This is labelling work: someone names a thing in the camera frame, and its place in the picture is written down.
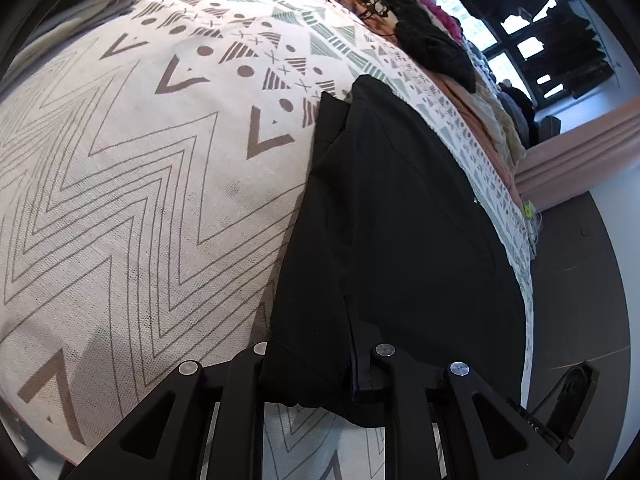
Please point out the brown quilt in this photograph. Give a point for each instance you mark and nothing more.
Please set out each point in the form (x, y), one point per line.
(462, 105)

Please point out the pink curtain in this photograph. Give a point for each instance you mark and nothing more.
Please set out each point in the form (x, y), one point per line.
(575, 160)

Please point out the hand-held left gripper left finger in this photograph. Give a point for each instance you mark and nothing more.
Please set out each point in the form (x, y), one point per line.
(245, 385)

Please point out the dark grey clothes pile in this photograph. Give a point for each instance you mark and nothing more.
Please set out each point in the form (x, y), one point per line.
(517, 105)

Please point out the window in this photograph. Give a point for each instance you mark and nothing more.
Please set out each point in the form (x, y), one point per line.
(540, 20)

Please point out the patterned white blanket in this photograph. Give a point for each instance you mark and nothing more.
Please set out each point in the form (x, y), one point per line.
(125, 185)

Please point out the black knitted cloth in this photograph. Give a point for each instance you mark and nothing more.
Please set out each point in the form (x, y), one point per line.
(430, 45)

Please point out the yellow green small object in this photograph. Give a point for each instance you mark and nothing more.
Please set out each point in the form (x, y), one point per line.
(528, 210)

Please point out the pink clothes pile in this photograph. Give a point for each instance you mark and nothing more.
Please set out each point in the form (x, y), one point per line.
(445, 17)

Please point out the black shirt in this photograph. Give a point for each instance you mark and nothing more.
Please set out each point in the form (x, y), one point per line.
(390, 235)

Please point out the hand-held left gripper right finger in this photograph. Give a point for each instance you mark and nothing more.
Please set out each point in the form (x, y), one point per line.
(372, 370)

